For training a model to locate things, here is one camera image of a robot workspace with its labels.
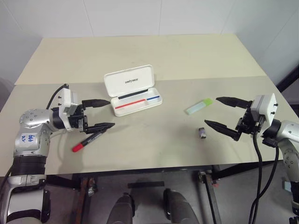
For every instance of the small light blue object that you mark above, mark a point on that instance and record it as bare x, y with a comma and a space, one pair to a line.
287, 186

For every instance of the white plastic pencil case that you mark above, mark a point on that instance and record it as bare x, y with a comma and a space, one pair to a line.
130, 81

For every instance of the black strip on floor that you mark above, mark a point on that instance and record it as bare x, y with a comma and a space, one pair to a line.
146, 184

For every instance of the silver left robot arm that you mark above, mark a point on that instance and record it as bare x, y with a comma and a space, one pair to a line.
30, 121

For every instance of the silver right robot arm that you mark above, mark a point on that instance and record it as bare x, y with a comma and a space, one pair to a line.
288, 130

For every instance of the black table frame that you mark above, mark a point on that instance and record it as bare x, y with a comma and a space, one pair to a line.
63, 183

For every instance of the small grey sharpener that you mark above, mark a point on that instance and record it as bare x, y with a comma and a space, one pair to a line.
202, 133

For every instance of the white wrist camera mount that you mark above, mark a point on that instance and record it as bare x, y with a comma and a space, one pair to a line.
66, 98
267, 105

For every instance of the black metal frame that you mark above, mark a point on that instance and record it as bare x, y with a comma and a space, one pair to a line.
288, 78

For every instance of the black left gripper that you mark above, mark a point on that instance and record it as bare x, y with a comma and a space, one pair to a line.
78, 116

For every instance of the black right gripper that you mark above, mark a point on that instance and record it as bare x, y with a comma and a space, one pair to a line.
248, 123

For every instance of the dark grey rounded shape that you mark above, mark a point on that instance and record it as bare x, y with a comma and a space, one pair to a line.
180, 207
121, 210

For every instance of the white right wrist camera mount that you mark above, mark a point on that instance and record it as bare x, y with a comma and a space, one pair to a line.
267, 105

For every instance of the rusty metal table leg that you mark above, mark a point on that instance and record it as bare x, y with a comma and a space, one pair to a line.
209, 186
85, 191

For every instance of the black marker with red cap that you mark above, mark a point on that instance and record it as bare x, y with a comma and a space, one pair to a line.
78, 147

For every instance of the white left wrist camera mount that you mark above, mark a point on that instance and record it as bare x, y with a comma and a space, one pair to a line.
66, 98

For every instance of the pale highlighter with green cap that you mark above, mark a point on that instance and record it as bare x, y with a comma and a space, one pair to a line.
198, 107

